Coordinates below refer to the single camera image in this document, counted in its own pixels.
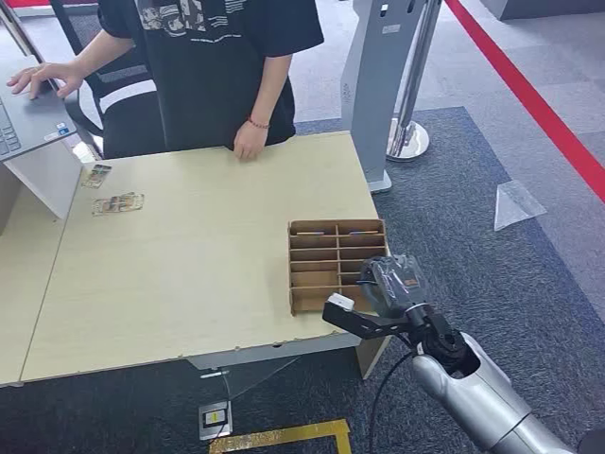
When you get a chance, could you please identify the white laptop stand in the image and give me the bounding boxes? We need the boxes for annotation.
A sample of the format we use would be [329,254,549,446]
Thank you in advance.
[0,140,84,236]

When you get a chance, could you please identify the person's right hand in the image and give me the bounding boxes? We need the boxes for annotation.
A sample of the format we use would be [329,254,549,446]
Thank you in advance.
[7,61,85,101]

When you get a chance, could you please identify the metal floor socket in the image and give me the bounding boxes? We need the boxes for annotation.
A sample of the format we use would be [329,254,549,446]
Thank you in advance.
[198,400,234,443]

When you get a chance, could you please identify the black camera bracket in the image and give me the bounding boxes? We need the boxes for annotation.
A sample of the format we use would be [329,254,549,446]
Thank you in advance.
[322,300,413,342]

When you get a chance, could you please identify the person's left hand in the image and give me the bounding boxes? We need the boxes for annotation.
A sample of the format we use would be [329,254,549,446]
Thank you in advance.
[232,118,271,162]

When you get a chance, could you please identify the black office chair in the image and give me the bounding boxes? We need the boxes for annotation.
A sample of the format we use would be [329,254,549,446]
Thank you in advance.
[49,0,167,161]

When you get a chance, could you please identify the grey laptop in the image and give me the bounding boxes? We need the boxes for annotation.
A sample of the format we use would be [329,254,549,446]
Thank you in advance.
[0,3,78,164]

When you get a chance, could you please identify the grey kiosk stand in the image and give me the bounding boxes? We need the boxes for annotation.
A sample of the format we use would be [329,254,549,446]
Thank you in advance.
[339,0,428,194]

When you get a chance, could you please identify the light wooden desk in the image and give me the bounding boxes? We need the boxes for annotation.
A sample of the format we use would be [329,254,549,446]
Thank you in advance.
[19,131,394,385]
[0,182,68,389]

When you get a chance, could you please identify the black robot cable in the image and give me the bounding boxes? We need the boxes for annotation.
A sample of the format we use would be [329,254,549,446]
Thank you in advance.
[367,350,418,454]

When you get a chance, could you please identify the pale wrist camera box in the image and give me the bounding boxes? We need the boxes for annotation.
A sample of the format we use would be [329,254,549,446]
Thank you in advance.
[327,292,355,313]

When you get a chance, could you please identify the brown cardboard card organizer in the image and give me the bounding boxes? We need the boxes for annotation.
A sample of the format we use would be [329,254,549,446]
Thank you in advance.
[287,218,390,317]

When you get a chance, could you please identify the clear plastic triangle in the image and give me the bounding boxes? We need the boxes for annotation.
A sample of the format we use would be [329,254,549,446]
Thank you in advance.
[493,180,548,233]

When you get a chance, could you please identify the clear sheet under desk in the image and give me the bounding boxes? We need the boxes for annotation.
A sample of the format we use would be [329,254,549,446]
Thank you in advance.
[220,356,302,402]

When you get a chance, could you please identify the yellow floor tape frame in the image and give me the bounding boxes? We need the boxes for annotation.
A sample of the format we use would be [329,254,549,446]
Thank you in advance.
[208,419,354,454]

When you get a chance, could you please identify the person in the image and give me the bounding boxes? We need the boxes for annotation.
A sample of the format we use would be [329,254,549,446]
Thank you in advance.
[7,0,325,162]

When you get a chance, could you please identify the chrome stanchion post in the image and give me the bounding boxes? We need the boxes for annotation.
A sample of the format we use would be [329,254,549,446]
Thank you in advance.
[386,0,443,163]

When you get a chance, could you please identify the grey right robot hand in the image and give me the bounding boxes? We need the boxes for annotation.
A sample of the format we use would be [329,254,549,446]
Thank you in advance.
[358,253,430,319]

